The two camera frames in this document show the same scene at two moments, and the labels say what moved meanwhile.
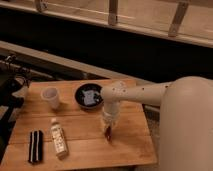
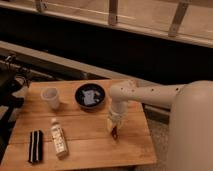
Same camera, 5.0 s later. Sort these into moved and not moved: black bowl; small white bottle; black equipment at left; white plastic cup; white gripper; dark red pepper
Moved: white gripper; dark red pepper
Not moved: black equipment at left; white plastic cup; black bowl; small white bottle
